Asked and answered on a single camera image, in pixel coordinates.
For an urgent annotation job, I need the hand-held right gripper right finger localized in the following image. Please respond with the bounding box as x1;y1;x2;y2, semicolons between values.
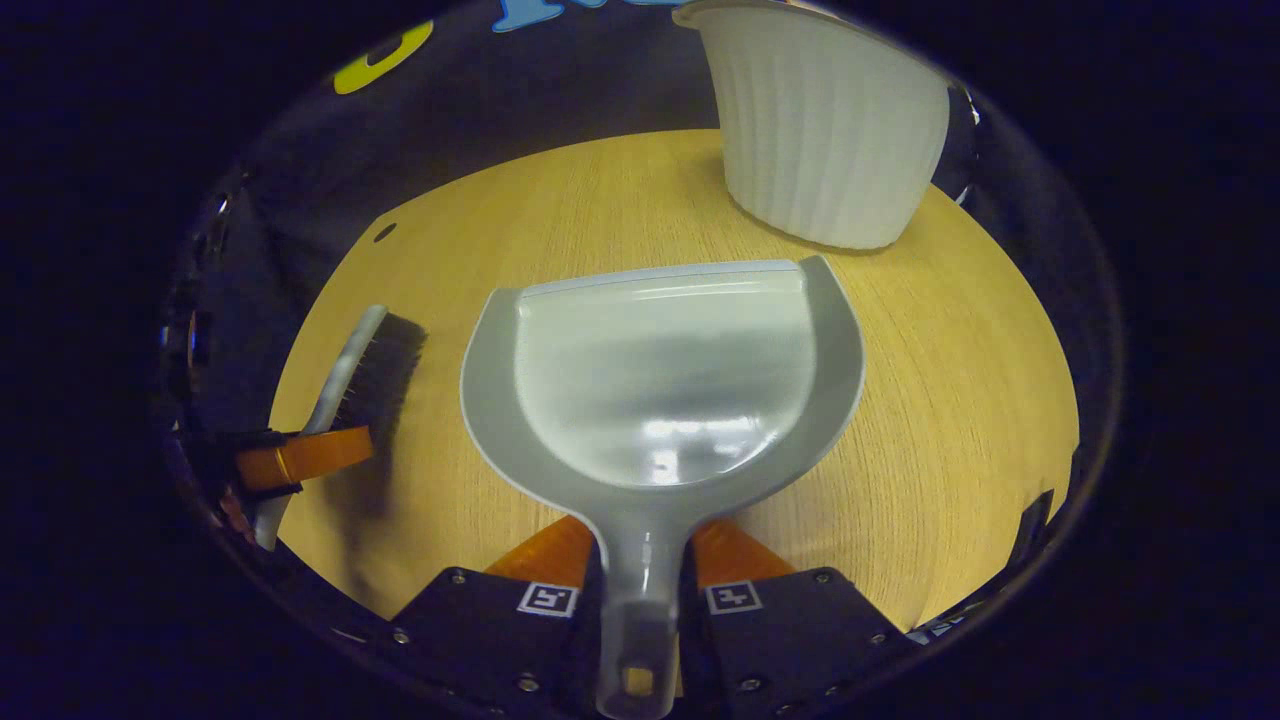
680;515;918;720

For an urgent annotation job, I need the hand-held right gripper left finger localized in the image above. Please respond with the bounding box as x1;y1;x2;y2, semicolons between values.
390;515;607;720

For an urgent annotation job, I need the small white broom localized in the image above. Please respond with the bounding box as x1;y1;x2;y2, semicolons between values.
254;304;430;553

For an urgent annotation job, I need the white grey dustpan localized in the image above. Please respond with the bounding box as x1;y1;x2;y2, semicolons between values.
459;254;867;720

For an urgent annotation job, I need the white ribbed garbage bin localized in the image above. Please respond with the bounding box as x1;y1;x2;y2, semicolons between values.
671;0;954;252

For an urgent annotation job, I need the wooden desktop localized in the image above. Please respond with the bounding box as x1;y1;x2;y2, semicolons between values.
267;128;1082;641

